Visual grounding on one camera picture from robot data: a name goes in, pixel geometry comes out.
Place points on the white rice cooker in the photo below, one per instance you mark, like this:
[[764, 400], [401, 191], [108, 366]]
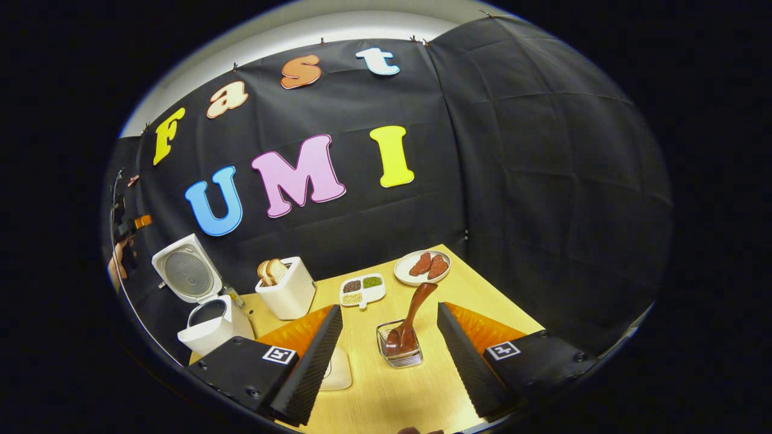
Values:
[[208, 328]]

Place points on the small glass bottle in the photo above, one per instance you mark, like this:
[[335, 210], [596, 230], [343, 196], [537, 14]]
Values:
[[234, 298]]

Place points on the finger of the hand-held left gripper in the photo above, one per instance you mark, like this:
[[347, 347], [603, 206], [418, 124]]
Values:
[[143, 222]]

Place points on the toasted bread slice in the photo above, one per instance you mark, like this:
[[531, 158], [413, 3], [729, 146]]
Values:
[[277, 270], [263, 272]]

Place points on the white toaster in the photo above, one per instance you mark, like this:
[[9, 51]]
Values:
[[289, 295]]

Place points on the red meat slice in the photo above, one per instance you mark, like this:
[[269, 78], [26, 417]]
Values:
[[420, 264], [438, 267]]

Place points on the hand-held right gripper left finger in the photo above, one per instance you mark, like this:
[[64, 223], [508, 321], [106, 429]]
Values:
[[313, 367]]

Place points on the white round plate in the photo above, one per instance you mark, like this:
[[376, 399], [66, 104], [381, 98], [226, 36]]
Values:
[[403, 274]]

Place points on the white divided bean dish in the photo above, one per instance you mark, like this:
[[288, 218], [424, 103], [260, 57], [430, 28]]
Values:
[[374, 294]]

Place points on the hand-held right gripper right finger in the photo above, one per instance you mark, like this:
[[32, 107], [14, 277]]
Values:
[[467, 367]]

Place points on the clear plastic rice container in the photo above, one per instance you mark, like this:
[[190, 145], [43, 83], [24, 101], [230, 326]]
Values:
[[338, 374]]

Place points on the brown wooden spoon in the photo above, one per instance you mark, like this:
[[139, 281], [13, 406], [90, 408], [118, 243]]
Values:
[[416, 307]]

